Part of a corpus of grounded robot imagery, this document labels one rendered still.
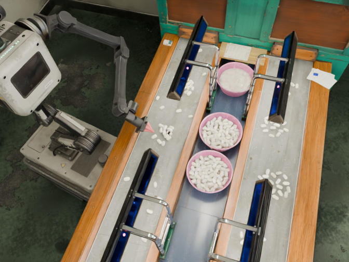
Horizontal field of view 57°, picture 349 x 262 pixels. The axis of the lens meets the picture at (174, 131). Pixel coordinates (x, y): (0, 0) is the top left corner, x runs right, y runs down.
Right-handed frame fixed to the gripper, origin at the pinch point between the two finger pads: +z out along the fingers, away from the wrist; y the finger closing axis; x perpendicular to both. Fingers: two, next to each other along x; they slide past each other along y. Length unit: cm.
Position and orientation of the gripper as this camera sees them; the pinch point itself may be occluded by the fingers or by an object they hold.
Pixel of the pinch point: (152, 131)
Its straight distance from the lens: 193.8
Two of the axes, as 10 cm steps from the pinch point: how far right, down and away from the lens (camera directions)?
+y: 3.0, -8.3, 4.7
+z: 7.7, 5.0, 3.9
